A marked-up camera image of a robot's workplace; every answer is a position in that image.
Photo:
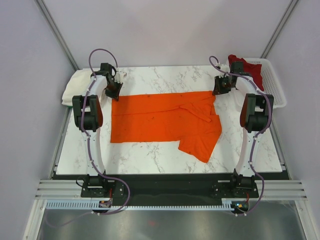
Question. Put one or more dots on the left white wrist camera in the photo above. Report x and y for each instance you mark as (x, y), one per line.
(120, 76)

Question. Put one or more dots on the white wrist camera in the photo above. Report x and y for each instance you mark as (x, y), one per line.
(223, 68)
(120, 76)

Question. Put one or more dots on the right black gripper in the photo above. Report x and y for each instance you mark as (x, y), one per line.
(218, 89)

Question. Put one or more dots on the aluminium rail frame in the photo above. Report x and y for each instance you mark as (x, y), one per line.
(269, 190)

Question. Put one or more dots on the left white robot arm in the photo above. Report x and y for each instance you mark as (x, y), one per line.
(88, 115)

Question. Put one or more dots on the red t shirt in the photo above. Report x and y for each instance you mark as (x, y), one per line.
(253, 69)

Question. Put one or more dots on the folded white t shirt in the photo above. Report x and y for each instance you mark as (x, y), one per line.
(77, 85)

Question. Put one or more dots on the white slotted cable duct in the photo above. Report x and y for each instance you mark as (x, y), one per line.
(100, 205)

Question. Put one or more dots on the orange t shirt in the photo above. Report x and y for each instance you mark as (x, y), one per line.
(189, 118)

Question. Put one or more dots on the white plastic basket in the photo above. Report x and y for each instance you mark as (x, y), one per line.
(270, 81)

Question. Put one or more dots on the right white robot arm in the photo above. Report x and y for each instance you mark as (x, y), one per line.
(255, 118)

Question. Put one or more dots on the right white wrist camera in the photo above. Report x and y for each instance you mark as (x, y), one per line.
(223, 68)

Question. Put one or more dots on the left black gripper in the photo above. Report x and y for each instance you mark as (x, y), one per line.
(115, 96)

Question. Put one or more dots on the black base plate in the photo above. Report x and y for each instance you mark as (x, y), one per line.
(165, 199)

